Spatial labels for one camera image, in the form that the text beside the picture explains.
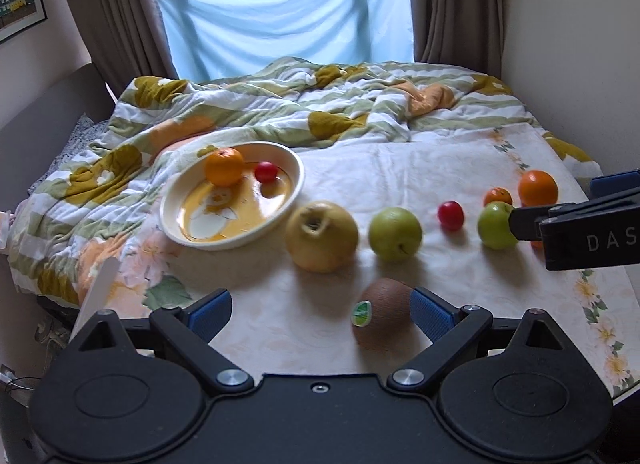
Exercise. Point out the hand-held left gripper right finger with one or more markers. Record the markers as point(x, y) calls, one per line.
point(427, 313)

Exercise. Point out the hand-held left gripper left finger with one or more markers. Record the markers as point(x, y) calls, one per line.
point(212, 313)

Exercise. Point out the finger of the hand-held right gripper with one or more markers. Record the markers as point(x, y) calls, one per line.
point(527, 223)
point(615, 183)

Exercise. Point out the green apple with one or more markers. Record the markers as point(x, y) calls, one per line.
point(492, 226)
point(395, 235)

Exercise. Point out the large orange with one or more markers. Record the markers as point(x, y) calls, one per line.
point(537, 186)

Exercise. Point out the brown kiwi with sticker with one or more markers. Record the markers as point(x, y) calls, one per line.
point(385, 311)

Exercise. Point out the cream yellow bowl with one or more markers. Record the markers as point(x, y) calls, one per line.
point(235, 226)

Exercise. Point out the yellow pear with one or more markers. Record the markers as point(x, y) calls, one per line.
point(322, 239)

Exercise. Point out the white flat stick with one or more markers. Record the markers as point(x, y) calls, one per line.
point(100, 289)

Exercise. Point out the cream floral bed sheet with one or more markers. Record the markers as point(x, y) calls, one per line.
point(400, 174)

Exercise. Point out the medium orange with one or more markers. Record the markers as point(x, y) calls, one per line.
point(224, 167)

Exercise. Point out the small red tomato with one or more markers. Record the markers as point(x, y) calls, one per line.
point(265, 172)

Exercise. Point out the striped floral quilt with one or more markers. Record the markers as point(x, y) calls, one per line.
point(300, 109)

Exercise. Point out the grey patterned cloth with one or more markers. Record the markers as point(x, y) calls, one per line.
point(75, 137)

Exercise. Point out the brown curtain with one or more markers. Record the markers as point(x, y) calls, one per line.
point(455, 4)
point(120, 9)

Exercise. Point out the grey headboard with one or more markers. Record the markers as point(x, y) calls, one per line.
point(40, 114)

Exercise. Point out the light blue window cloth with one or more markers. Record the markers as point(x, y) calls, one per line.
point(285, 19)

